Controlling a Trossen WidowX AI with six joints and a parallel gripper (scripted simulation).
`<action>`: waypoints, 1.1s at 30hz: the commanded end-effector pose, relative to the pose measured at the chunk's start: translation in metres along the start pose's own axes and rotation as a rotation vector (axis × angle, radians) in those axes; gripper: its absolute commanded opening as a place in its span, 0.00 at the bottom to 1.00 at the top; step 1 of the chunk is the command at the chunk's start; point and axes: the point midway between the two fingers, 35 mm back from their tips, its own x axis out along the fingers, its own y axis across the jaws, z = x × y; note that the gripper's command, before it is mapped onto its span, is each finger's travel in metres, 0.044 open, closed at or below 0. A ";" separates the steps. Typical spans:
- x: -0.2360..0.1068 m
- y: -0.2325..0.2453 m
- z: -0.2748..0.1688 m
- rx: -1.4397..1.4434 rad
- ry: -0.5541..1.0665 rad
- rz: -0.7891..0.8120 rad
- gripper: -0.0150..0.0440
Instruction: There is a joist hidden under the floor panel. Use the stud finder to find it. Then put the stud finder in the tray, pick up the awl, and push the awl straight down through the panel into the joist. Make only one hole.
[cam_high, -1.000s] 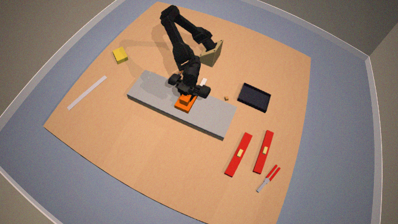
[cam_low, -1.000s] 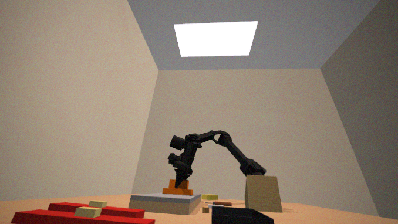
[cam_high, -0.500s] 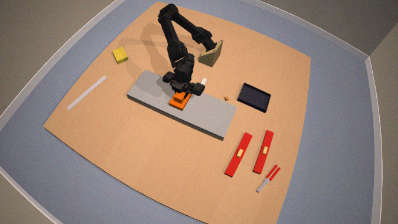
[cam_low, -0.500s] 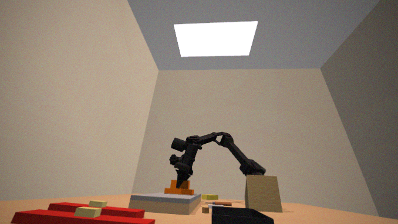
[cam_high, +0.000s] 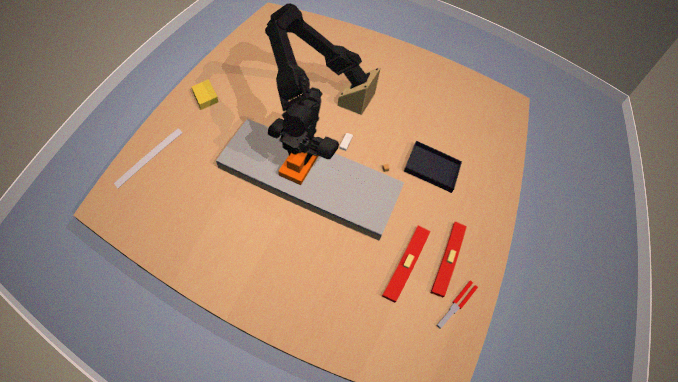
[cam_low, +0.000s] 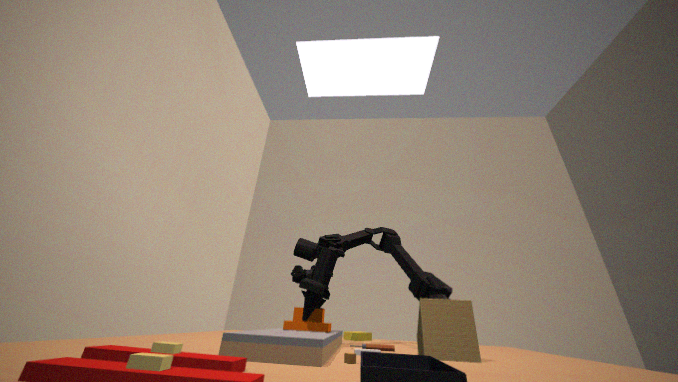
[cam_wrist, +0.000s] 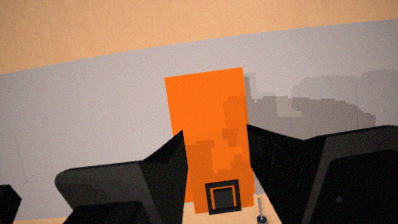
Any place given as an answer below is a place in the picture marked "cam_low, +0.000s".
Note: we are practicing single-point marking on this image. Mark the grey panel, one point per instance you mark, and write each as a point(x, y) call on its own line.
point(278, 346)

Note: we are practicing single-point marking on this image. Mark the awl with brown handle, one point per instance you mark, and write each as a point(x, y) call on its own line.
point(382, 347)

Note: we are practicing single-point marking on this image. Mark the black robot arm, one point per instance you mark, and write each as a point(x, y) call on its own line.
point(423, 285)

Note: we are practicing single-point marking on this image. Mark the red flat slab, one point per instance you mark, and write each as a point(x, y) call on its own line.
point(141, 367)
point(115, 353)

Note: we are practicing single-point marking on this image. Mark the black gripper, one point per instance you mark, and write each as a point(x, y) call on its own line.
point(317, 289)

